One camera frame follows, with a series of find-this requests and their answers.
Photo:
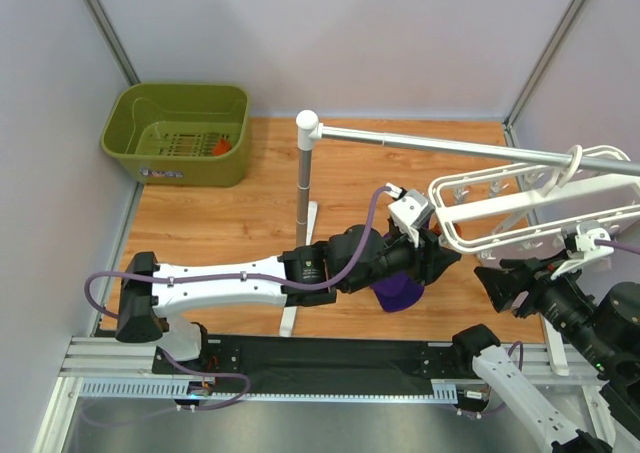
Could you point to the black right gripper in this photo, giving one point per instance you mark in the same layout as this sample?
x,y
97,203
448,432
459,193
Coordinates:
x,y
520,291

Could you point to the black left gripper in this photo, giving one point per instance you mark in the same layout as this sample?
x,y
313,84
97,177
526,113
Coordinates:
x,y
429,256

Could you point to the purple cloth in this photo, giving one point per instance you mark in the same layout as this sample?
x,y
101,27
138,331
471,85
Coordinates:
x,y
398,292

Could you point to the white clip sock hanger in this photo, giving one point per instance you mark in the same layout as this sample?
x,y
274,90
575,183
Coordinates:
x,y
578,173

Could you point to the orange sock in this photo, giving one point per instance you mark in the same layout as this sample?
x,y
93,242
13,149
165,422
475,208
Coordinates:
x,y
436,229
221,147

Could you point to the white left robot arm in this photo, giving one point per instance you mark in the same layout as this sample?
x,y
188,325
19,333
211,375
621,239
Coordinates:
x,y
154,295

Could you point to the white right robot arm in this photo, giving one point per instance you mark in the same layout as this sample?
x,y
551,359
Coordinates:
x,y
605,334

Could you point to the pale lilac hanging cloth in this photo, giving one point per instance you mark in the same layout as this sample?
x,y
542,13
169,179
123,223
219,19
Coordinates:
x,y
545,246

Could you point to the white and grey drying rack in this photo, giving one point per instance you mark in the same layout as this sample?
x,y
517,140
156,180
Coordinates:
x,y
459,301

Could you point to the green plastic laundry basket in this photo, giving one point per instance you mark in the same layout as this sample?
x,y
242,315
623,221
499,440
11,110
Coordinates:
x,y
162,133

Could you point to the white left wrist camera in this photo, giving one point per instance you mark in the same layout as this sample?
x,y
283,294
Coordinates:
x,y
409,212

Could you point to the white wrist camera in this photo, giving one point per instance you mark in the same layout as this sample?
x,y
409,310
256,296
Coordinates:
x,y
409,212
583,247

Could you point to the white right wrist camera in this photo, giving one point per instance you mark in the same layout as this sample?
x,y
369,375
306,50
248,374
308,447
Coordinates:
x,y
583,247

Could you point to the aluminium mounting rail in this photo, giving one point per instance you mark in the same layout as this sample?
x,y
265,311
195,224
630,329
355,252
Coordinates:
x,y
109,369

